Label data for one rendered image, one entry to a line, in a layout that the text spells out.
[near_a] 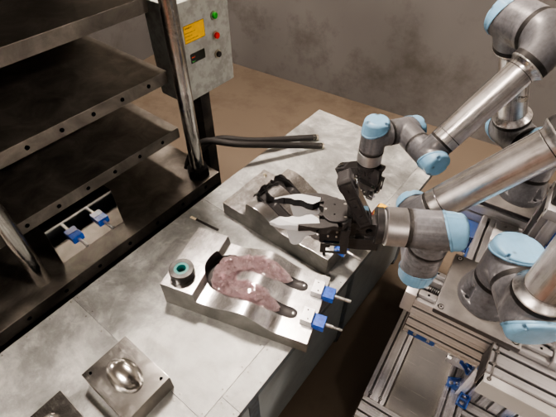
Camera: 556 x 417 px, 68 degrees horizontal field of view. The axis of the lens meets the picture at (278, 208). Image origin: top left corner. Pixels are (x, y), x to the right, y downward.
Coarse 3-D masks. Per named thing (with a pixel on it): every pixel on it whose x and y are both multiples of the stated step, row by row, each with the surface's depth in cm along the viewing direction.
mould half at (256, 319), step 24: (192, 240) 144; (216, 240) 144; (288, 264) 141; (168, 288) 131; (192, 288) 130; (288, 288) 136; (216, 312) 130; (240, 312) 126; (264, 312) 128; (264, 336) 130; (288, 336) 125
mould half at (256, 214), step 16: (256, 176) 175; (272, 176) 175; (288, 176) 164; (240, 192) 168; (256, 192) 168; (272, 192) 157; (288, 192) 159; (304, 192) 162; (224, 208) 166; (240, 208) 162; (256, 208) 151; (288, 208) 156; (256, 224) 157; (272, 240) 156; (288, 240) 149; (304, 240) 147; (304, 256) 149; (320, 256) 142; (336, 256) 147
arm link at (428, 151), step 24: (528, 24) 100; (552, 24) 96; (528, 48) 99; (552, 48) 96; (504, 72) 102; (528, 72) 100; (480, 96) 104; (504, 96) 102; (456, 120) 107; (480, 120) 105; (408, 144) 115; (432, 144) 110; (456, 144) 109; (432, 168) 110
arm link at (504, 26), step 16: (512, 0) 105; (528, 0) 103; (496, 16) 107; (512, 16) 103; (528, 16) 100; (496, 32) 109; (512, 32) 104; (496, 48) 113; (512, 48) 109; (528, 96) 125; (512, 112) 128; (528, 112) 131; (496, 128) 136; (512, 128) 131; (528, 128) 131
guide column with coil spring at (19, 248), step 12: (0, 204) 120; (0, 216) 121; (0, 228) 123; (12, 228) 126; (12, 240) 128; (24, 240) 132; (12, 252) 132; (24, 252) 133; (24, 264) 136; (36, 264) 139; (36, 276) 141; (48, 276) 145
